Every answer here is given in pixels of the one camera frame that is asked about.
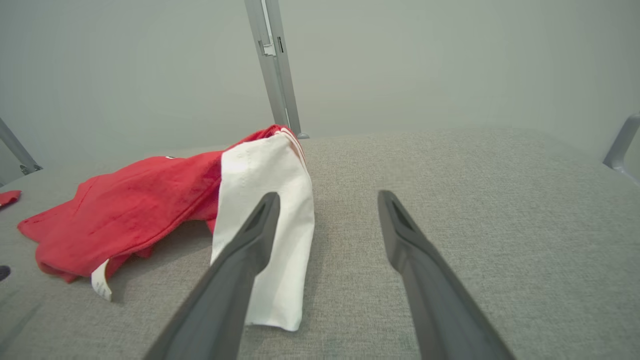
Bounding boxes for grey metal frame rail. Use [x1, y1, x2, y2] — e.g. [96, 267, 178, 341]
[602, 112, 640, 187]

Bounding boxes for red shorts with zipper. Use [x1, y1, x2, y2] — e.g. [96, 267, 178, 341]
[17, 124, 316, 332]

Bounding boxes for thin grey metal post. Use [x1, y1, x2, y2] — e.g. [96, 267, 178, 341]
[0, 117, 43, 176]

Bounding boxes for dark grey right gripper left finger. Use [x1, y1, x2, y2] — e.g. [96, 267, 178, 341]
[144, 192, 281, 360]

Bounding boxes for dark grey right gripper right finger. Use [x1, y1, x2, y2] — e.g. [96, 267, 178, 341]
[378, 190, 516, 360]

